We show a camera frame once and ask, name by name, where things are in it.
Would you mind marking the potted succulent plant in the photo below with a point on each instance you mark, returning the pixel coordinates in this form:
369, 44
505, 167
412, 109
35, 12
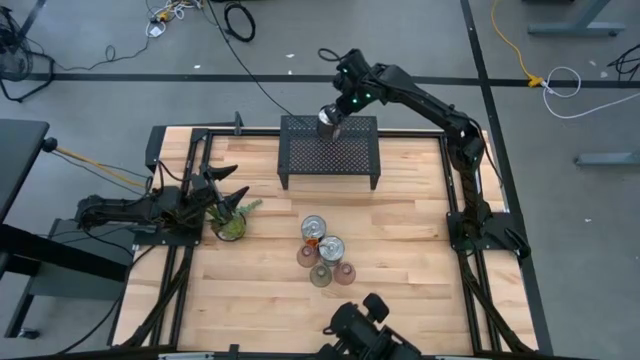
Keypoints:
230, 227

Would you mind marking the grey table foot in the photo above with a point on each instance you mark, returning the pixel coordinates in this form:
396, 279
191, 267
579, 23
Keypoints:
607, 159

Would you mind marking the green ribbed glass candle holder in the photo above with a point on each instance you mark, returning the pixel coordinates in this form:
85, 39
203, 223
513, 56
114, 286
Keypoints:
320, 276

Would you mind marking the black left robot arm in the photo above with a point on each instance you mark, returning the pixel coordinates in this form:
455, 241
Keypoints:
115, 210

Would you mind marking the black desk base frame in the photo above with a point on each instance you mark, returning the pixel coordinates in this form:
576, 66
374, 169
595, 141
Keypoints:
60, 252

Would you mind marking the silver tin can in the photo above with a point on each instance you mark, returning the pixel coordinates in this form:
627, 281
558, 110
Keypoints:
331, 248
326, 122

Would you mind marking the orange label tin can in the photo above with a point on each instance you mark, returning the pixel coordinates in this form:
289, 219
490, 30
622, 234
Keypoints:
313, 227

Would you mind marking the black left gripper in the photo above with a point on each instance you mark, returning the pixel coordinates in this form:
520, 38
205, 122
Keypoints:
200, 197

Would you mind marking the black perforated metal shelf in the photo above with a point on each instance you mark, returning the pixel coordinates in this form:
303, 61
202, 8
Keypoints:
325, 160

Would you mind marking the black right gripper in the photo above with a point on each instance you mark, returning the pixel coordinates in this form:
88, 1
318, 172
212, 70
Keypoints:
345, 106

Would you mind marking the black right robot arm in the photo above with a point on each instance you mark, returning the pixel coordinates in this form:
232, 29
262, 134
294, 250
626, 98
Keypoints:
425, 105

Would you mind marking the black aluminium table frame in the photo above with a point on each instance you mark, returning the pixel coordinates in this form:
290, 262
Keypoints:
457, 190

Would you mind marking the grey table leg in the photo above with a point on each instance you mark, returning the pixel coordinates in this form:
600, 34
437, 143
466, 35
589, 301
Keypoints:
580, 25

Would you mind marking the black desk top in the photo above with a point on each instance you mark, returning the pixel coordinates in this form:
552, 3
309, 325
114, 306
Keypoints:
20, 160

